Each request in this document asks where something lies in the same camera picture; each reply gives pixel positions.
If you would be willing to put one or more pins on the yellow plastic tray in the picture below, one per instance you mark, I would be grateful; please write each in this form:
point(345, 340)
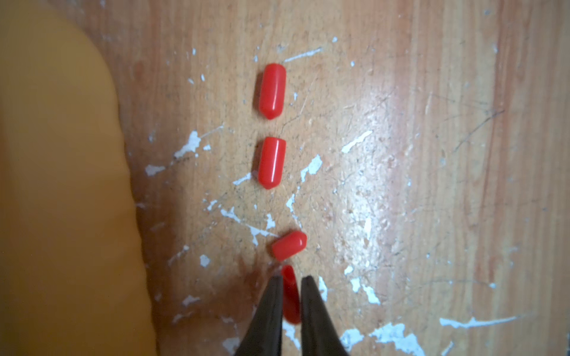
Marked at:
point(73, 280)

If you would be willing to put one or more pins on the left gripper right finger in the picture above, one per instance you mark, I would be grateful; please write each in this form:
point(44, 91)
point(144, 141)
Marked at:
point(318, 334)

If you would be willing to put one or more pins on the red protection sleeve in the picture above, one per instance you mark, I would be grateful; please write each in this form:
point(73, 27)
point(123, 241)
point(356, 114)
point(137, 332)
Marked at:
point(271, 163)
point(272, 92)
point(291, 297)
point(289, 245)

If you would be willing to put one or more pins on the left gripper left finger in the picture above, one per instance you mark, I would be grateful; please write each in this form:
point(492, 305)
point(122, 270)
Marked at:
point(264, 335)

